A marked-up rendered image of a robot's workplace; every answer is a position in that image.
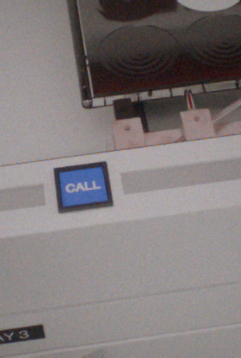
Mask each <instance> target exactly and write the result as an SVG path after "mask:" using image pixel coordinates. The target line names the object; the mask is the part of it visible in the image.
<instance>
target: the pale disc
mask: <svg viewBox="0 0 241 358"><path fill-rule="evenodd" d="M176 1H178V2H179V3H180V4H182V5H183V6H186V7H187V8H190V9H193V10H198V11H206V12H211V11H218V10H224V9H227V8H228V7H231V6H233V5H234V4H236V3H237V2H238V1H240V0H176Z"/></svg>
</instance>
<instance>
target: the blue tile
mask: <svg viewBox="0 0 241 358"><path fill-rule="evenodd" d="M59 178H60V185H61V197H62V204H63V206H68V205H79V204H86V203H92V202H98V201H107V200H108V198H107V192H106V188H105V178H104V173H103V168H102V167H98V168H91V169H80V170H74V171H68V172H63V173H59Z"/></svg>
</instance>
